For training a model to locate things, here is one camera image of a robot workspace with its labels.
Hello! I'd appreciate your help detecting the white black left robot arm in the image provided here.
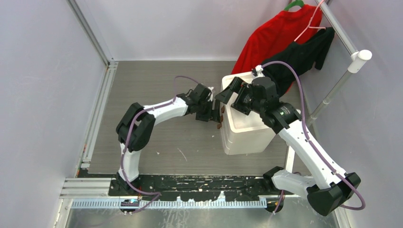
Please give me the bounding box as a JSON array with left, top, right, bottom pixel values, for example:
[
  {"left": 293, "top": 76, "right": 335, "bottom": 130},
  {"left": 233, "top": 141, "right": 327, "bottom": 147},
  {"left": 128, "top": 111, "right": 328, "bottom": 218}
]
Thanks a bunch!
[{"left": 116, "top": 84, "right": 214, "bottom": 196}]

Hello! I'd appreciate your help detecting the aluminium frame rail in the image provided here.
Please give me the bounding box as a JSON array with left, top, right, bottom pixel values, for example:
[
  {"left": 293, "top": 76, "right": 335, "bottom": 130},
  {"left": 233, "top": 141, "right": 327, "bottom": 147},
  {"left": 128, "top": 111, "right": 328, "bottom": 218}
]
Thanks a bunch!
[{"left": 59, "top": 0, "right": 119, "bottom": 228}]

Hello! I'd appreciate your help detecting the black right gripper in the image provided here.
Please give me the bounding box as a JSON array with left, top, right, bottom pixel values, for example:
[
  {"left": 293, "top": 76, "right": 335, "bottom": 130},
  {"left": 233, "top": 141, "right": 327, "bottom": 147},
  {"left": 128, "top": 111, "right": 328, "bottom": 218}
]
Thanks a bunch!
[{"left": 215, "top": 77, "right": 264, "bottom": 116}]

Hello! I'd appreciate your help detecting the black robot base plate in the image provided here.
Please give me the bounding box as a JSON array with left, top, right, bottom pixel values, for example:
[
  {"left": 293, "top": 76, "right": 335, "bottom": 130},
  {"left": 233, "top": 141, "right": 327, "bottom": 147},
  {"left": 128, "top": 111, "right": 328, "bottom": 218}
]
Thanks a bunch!
[{"left": 108, "top": 174, "right": 280, "bottom": 202}]

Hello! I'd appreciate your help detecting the white drawer cabinet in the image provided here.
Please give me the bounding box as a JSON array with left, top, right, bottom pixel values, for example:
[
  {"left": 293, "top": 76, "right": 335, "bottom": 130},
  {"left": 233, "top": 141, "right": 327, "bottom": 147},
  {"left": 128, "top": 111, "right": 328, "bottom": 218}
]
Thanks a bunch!
[{"left": 219, "top": 71, "right": 278, "bottom": 156}]

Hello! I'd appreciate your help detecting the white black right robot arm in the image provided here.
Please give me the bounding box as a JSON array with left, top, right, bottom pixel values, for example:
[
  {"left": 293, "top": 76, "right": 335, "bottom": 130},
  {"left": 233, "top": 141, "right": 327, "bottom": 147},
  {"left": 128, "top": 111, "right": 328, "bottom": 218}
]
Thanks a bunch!
[{"left": 215, "top": 77, "right": 361, "bottom": 216}]

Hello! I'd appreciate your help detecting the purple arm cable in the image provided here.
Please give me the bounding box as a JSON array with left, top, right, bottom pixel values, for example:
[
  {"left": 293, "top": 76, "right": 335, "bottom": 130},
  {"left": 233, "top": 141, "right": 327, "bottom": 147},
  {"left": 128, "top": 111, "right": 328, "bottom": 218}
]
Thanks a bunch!
[
  {"left": 119, "top": 75, "right": 201, "bottom": 215},
  {"left": 253, "top": 60, "right": 366, "bottom": 215}
]

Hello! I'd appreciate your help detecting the black shirt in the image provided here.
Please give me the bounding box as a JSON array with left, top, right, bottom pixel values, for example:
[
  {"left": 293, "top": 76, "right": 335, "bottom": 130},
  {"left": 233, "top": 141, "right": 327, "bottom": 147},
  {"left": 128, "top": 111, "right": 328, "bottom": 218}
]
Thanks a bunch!
[{"left": 261, "top": 27, "right": 335, "bottom": 97}]

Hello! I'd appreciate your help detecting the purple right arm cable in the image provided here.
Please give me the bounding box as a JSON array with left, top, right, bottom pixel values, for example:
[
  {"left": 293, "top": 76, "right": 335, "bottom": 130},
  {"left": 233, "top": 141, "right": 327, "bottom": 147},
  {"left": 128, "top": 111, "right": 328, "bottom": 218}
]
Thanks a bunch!
[{"left": 253, "top": 60, "right": 366, "bottom": 215}]

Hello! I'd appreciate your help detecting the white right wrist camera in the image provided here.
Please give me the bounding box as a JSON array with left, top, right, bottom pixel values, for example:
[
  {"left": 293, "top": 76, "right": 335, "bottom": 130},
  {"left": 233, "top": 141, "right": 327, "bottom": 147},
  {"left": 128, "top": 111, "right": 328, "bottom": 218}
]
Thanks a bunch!
[{"left": 251, "top": 65, "right": 265, "bottom": 77}]

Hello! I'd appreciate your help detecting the green hanger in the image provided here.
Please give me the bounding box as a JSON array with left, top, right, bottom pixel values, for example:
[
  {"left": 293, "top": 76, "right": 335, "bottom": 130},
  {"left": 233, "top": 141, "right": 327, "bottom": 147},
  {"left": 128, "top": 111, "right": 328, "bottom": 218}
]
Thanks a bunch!
[{"left": 284, "top": 0, "right": 305, "bottom": 11}]

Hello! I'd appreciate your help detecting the metal clothes rack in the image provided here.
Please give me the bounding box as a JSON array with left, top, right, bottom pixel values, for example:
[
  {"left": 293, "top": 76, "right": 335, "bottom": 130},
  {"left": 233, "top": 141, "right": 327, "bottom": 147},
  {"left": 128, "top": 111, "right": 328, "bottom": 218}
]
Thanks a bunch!
[{"left": 301, "top": 0, "right": 369, "bottom": 171}]

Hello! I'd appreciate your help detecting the red shirt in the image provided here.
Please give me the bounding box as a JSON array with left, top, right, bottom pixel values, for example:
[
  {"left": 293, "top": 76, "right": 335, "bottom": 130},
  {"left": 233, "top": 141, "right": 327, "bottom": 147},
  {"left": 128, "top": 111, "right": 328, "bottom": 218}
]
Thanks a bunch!
[{"left": 232, "top": 5, "right": 322, "bottom": 74}]

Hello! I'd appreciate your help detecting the pink hanger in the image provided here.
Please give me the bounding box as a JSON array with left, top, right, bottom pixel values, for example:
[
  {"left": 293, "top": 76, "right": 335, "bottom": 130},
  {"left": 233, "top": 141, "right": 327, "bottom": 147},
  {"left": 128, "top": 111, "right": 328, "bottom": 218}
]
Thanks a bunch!
[{"left": 294, "top": 0, "right": 325, "bottom": 42}]

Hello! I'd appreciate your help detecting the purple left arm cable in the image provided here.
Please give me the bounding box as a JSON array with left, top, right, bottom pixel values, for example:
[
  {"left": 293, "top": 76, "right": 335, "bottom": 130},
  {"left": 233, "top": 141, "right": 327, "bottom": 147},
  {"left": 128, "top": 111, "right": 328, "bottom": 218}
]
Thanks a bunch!
[{"left": 119, "top": 75, "right": 201, "bottom": 215}]

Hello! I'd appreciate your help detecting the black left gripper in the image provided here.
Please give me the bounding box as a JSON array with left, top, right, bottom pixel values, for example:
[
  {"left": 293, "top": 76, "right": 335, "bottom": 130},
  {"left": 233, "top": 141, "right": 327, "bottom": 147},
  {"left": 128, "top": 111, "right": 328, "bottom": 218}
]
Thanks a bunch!
[{"left": 196, "top": 99, "right": 221, "bottom": 124}]

